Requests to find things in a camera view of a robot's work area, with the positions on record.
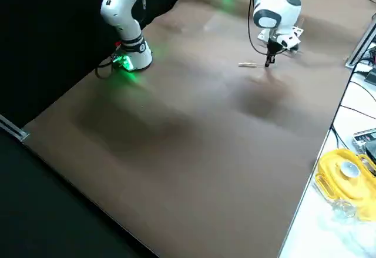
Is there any aluminium frame post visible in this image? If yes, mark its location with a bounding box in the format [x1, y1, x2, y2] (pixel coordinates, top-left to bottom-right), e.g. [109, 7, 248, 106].
[345, 13, 376, 69]

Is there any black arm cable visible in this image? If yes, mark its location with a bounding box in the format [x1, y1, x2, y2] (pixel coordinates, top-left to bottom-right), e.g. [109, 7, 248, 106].
[247, 0, 268, 56]

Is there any black foot cable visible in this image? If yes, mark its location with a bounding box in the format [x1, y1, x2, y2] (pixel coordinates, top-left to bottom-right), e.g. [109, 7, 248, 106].
[95, 56, 120, 79]

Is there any silver device box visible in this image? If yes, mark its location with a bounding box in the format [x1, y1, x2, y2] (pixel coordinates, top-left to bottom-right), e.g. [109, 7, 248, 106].
[352, 128, 376, 153]

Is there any clear plastic bag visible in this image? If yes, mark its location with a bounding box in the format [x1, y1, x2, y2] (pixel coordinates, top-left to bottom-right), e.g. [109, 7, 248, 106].
[331, 200, 358, 220]

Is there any aluminium corner rail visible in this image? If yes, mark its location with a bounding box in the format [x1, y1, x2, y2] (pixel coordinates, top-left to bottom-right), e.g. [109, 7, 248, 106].
[0, 113, 31, 143]

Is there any black power adapter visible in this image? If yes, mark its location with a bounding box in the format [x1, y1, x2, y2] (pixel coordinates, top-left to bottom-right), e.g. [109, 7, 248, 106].
[364, 66, 376, 84]

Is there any white test tube rack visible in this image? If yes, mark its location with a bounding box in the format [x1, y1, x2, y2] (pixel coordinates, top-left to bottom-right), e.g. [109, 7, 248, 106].
[257, 27, 304, 53]

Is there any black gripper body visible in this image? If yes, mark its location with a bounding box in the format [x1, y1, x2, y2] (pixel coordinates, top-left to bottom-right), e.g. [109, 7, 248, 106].
[267, 38, 281, 55]

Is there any white round cup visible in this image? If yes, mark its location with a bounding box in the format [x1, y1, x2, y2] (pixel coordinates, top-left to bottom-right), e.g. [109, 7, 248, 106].
[339, 160, 360, 179]

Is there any black flat device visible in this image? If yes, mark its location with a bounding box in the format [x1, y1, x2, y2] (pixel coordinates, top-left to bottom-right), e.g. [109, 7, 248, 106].
[365, 142, 376, 163]

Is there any long black table cable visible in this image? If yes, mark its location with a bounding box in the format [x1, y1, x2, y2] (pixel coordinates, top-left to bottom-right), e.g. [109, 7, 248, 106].
[330, 59, 376, 150]

